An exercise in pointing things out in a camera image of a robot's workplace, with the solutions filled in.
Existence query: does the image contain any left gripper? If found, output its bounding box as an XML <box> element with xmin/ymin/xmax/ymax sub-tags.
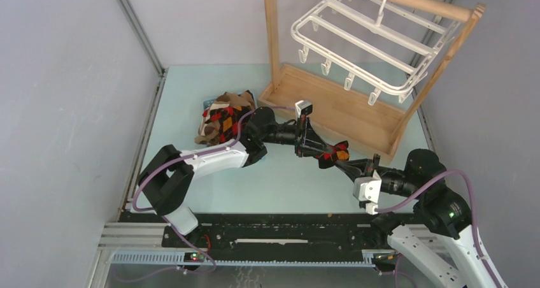
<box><xmin>261</xmin><ymin>115</ymin><xmax>332</xmax><ymax>159</ymax></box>

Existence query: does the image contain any red black argyle sock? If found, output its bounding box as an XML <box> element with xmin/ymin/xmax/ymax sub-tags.
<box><xmin>315</xmin><ymin>140</ymin><xmax>350</xmax><ymax>169</ymax></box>

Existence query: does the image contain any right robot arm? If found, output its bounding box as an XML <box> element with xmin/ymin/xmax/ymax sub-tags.
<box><xmin>335</xmin><ymin>148</ymin><xmax>506</xmax><ymax>287</ymax></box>

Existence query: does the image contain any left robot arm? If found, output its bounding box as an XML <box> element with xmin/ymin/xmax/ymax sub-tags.
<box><xmin>131</xmin><ymin>101</ymin><xmax>334</xmax><ymax>248</ymax></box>

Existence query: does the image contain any wooden hanger stand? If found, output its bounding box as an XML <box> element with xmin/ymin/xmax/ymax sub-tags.
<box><xmin>259</xmin><ymin>0</ymin><xmax>486</xmax><ymax>160</ymax></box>

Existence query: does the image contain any pile of socks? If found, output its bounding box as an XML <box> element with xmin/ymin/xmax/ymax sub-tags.
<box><xmin>194</xmin><ymin>90</ymin><xmax>255</xmax><ymax>146</ymax></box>

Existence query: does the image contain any white plastic clip hanger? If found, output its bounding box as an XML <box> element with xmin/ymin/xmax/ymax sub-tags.
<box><xmin>290</xmin><ymin>0</ymin><xmax>461</xmax><ymax>106</ymax></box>

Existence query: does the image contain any light blue perforated basket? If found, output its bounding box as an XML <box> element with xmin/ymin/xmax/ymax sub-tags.
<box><xmin>202</xmin><ymin>90</ymin><xmax>267</xmax><ymax>164</ymax></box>

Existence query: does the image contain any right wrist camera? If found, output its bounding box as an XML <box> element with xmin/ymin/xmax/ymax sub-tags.
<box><xmin>353</xmin><ymin>171</ymin><xmax>382</xmax><ymax>215</ymax></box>

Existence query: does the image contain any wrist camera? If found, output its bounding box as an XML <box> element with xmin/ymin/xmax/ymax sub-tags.
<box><xmin>295</xmin><ymin>100</ymin><xmax>313</xmax><ymax>119</ymax></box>
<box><xmin>353</xmin><ymin>171</ymin><xmax>382</xmax><ymax>215</ymax></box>

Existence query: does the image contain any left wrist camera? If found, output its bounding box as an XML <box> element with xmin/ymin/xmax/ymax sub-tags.
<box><xmin>295</xmin><ymin>100</ymin><xmax>313</xmax><ymax>119</ymax></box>

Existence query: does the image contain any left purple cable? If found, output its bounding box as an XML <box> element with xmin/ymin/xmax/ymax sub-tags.
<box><xmin>131</xmin><ymin>105</ymin><xmax>296</xmax><ymax>277</ymax></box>

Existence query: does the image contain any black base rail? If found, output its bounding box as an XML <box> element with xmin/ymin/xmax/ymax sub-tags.
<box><xmin>120</xmin><ymin>212</ymin><xmax>423</xmax><ymax>265</ymax></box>

